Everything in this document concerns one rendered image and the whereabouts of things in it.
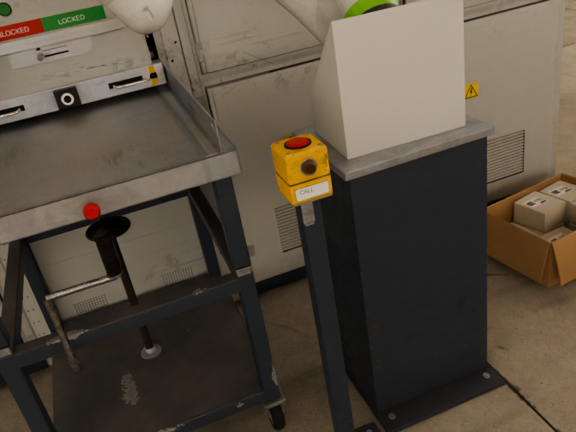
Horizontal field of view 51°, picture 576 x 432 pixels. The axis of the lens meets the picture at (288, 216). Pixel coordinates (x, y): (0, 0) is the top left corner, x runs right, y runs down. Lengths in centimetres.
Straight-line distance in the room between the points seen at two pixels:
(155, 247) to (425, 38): 115
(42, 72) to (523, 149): 177
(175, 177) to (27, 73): 66
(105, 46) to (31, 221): 67
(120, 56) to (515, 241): 139
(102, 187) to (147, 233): 83
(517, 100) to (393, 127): 114
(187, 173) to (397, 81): 49
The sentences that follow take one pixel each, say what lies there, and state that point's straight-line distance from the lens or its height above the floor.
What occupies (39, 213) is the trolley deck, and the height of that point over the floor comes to 83.
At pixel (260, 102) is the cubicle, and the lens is 196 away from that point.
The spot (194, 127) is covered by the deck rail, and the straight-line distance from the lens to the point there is 142.
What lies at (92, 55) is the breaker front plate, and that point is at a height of 98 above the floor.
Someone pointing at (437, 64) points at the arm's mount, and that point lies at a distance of 139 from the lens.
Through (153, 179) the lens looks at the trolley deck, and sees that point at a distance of 124.
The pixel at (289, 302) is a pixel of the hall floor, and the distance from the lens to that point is 219.
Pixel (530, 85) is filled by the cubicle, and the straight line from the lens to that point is 249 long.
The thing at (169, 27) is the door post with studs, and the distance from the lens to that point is 187.
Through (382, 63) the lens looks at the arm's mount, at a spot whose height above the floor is 94.
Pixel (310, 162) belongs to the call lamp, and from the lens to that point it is 104.
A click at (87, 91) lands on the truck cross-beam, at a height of 90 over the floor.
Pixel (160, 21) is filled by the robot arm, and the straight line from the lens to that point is 134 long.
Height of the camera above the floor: 130
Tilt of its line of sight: 28 degrees down
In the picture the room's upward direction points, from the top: 10 degrees counter-clockwise
